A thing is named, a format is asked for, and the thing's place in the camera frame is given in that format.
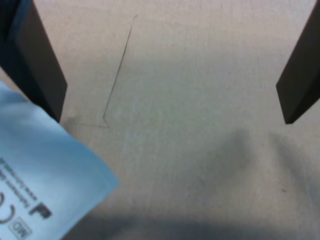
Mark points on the white Fuhrmann gauze swab packet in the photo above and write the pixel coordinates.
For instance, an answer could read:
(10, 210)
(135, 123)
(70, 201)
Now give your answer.
(37, 162)

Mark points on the brown cardboard sheet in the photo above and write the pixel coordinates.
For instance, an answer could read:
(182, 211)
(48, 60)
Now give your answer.
(175, 75)

